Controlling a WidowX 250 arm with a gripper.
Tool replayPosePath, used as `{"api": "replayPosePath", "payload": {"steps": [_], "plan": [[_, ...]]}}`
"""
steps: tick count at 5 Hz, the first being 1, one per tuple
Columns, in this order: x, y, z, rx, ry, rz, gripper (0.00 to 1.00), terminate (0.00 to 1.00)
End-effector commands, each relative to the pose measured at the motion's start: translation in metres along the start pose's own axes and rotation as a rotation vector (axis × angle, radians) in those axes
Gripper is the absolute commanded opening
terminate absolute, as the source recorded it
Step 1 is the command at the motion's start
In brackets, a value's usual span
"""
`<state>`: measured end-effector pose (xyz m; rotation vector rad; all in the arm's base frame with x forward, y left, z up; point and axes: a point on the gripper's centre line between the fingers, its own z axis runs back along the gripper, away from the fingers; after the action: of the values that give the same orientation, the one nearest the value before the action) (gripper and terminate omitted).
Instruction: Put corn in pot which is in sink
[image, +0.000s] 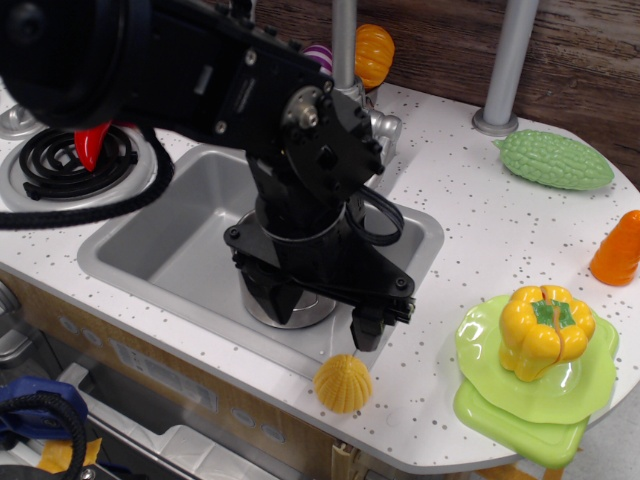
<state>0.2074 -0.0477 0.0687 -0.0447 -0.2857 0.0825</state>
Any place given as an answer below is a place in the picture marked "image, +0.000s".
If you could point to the grey toy sink basin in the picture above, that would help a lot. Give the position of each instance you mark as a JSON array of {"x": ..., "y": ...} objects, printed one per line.
[{"x": 172, "y": 254}]

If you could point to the yellow toy bell pepper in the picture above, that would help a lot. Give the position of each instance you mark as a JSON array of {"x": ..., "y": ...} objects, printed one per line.
[{"x": 541, "y": 327}]

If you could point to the silver toy faucet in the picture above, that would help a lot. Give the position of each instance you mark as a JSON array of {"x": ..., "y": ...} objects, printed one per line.
[{"x": 386, "y": 128}]

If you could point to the light green lettuce plate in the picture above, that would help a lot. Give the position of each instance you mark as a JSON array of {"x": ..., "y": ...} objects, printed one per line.
[{"x": 566, "y": 394}]

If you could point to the red toy chili pepper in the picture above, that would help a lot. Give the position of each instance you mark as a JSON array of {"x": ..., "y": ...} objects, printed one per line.
[{"x": 88, "y": 144}]

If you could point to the silver stove knob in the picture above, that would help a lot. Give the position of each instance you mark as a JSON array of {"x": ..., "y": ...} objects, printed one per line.
[{"x": 17, "y": 123}]

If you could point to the green plastic cutting board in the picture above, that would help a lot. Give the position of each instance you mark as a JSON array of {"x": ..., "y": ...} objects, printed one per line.
[{"x": 549, "y": 445}]

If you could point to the silver metal pot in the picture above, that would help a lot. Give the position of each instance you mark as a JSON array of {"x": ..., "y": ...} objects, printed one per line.
[{"x": 311, "y": 309}]

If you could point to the orange toy carrot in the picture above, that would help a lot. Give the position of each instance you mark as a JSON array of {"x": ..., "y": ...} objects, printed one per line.
[{"x": 616, "y": 261}]

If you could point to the black coil stove burner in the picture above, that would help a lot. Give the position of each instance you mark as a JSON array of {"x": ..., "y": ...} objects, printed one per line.
[{"x": 53, "y": 169}]

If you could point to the orange toy pumpkin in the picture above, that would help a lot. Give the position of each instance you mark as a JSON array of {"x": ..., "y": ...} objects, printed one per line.
[{"x": 374, "y": 55}]

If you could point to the grey right support pole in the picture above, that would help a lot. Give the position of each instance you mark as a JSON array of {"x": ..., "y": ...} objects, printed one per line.
[{"x": 497, "y": 118}]

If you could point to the purple striped toy eggplant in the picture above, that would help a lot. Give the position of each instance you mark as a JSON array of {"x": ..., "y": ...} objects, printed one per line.
[{"x": 321, "y": 55}]

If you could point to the toy oven front panel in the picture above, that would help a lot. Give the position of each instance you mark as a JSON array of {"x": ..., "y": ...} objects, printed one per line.
[{"x": 160, "y": 390}]

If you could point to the yellow toy corn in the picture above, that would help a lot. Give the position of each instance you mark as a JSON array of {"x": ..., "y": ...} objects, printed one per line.
[{"x": 343, "y": 384}]

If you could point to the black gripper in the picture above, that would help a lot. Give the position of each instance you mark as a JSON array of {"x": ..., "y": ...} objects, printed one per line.
[{"x": 342, "y": 261}]

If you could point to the green toy bitter melon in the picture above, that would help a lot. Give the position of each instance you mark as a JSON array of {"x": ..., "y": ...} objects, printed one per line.
[{"x": 554, "y": 160}]

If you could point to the blue clamp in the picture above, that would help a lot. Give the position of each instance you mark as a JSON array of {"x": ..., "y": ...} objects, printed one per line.
[{"x": 42, "y": 409}]

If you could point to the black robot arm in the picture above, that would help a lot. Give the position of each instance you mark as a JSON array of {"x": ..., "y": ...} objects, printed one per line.
[{"x": 206, "y": 73}]

